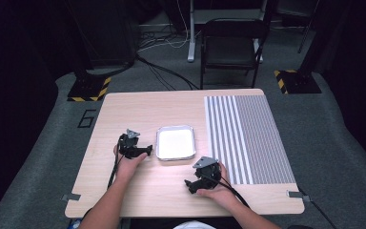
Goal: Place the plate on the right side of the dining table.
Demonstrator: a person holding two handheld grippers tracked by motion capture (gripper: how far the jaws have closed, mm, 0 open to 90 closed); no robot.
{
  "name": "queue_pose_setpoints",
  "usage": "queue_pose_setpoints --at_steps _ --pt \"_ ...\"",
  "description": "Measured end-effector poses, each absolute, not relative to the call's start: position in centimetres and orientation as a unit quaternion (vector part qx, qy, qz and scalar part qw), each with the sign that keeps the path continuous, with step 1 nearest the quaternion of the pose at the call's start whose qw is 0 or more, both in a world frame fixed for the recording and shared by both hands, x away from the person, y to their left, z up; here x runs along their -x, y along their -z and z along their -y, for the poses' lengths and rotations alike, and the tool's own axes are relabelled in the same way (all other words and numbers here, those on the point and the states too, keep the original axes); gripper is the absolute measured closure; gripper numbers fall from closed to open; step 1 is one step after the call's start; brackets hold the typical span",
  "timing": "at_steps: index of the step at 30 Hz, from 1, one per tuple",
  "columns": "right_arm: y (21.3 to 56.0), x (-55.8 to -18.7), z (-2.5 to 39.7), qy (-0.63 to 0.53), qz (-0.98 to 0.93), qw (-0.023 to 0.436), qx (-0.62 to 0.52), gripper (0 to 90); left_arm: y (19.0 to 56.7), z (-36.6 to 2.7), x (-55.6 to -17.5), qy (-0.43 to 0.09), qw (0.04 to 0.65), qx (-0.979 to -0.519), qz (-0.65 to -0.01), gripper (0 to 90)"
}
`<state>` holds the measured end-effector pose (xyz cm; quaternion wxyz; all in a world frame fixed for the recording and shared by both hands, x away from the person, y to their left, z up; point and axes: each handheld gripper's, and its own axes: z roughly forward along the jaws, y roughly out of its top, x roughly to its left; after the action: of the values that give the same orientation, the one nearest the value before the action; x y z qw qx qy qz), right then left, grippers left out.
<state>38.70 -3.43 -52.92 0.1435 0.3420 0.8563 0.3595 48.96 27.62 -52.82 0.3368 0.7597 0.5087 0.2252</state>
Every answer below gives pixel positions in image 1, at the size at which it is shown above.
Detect person's left hand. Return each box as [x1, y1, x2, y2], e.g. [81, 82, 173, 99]
[112, 144, 149, 184]

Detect small blue object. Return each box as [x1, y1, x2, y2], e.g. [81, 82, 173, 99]
[68, 218, 84, 229]

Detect black yellow striped stand base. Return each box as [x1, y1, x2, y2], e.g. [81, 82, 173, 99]
[273, 69, 322, 95]
[67, 75, 112, 103]

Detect large black box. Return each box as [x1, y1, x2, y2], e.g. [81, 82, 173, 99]
[66, 0, 141, 69]

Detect white desk frame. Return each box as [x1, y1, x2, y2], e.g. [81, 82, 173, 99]
[187, 0, 268, 63]

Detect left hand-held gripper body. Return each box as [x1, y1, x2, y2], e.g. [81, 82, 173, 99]
[117, 128, 149, 160]

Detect shallow metal tray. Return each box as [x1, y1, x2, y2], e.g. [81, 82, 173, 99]
[154, 124, 196, 162]

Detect thick black floor cable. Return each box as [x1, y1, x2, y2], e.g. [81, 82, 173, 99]
[85, 52, 201, 91]

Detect person's white clothing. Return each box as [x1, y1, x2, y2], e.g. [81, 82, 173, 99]
[173, 220, 217, 229]

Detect thin black clip cable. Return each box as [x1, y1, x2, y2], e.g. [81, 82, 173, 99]
[298, 186, 339, 229]

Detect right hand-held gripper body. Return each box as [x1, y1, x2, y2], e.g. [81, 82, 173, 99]
[192, 156, 223, 193]

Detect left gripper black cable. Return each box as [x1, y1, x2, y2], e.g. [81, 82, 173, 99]
[106, 135, 124, 191]

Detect grey metal table clip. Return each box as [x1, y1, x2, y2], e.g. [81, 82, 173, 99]
[286, 190, 312, 202]
[60, 193, 82, 202]

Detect grey white striped mat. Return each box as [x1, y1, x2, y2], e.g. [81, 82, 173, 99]
[203, 94, 296, 186]

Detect person's right hand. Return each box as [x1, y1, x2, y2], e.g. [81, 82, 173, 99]
[195, 161, 241, 208]

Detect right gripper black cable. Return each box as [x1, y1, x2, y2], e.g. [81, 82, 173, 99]
[207, 175, 251, 208]

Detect white floor cables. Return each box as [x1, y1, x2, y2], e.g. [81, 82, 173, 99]
[137, 0, 203, 52]

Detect black folding chair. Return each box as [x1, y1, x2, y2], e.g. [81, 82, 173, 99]
[199, 17, 270, 90]

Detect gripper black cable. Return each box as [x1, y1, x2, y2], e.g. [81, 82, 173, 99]
[106, 135, 124, 191]
[207, 175, 251, 208]

